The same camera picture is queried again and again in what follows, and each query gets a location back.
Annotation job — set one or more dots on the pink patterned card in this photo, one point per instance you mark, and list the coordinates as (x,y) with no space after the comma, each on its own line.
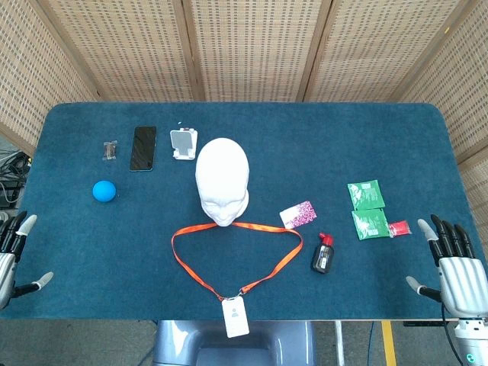
(298,215)

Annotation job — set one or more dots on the blue felt table cover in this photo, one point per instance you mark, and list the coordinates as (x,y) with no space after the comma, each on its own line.
(114,248)

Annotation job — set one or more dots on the clear packet brown contents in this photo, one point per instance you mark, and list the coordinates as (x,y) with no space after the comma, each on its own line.
(110,151)

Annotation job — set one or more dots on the white mannequin head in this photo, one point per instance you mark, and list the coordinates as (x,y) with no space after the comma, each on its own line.
(221,171)

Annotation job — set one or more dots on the white badge holder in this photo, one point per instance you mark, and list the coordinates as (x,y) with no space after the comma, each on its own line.
(235,318)

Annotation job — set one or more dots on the green sachet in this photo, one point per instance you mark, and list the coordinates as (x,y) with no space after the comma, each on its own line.
(370,225)
(366,195)

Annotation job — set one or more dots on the white table leg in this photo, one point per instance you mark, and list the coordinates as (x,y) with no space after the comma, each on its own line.
(339,343)

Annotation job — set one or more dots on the woven bamboo folding screen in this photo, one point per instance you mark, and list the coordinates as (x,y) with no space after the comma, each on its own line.
(248,45)

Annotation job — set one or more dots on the black bottle red cap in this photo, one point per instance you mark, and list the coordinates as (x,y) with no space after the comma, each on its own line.
(323,257)

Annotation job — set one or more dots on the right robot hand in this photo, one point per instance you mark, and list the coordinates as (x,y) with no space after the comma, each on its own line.
(461,282)

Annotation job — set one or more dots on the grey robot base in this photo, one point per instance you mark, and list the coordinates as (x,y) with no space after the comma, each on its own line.
(179,343)

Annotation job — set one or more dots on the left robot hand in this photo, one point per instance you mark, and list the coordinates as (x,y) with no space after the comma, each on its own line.
(9,267)

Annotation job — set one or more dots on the black smartphone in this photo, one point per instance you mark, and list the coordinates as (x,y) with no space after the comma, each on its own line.
(143,148)

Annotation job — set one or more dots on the small red packet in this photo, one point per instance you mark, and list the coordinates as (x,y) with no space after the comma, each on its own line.
(399,228)

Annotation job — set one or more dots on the blue ball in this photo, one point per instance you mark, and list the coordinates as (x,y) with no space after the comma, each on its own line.
(104,191)

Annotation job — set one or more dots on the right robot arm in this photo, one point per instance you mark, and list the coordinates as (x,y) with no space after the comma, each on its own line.
(470,343)

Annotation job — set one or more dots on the white phone stand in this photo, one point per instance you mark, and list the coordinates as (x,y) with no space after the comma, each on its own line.
(183,143)

